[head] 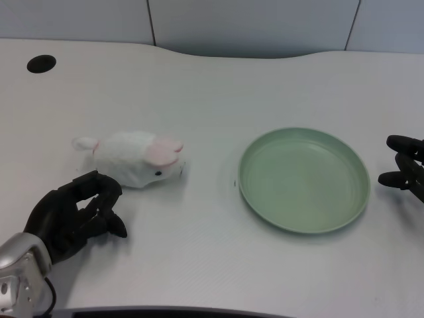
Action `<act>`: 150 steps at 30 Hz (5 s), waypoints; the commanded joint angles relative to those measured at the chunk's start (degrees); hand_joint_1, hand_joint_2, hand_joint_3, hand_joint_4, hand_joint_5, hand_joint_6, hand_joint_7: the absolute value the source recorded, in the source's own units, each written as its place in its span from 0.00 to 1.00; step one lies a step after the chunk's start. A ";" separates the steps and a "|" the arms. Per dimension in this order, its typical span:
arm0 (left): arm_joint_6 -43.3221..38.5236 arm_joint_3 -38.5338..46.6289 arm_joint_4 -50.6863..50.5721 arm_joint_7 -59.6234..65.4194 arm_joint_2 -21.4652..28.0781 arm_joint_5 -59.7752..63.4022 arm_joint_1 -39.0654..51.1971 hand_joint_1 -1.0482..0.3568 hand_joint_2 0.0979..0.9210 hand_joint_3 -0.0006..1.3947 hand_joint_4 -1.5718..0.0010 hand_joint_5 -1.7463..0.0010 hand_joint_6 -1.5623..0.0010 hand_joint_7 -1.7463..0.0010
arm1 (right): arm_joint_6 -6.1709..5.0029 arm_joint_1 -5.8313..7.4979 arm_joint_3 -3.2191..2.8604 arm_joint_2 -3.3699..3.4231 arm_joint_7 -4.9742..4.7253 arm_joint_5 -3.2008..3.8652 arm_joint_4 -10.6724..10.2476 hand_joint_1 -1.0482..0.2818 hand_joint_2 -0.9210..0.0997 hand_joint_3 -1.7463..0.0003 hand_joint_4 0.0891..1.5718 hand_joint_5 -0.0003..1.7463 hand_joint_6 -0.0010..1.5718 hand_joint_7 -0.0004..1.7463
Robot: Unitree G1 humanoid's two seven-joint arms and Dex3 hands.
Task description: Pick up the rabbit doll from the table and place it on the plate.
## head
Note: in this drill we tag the green round plate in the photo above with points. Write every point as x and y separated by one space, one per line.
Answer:
303 180

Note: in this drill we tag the white plush rabbit doll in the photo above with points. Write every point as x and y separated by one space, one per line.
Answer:
132 159

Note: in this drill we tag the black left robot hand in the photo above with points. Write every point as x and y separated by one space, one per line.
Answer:
63 212

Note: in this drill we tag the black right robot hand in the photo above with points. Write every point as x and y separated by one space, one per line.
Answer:
405 165

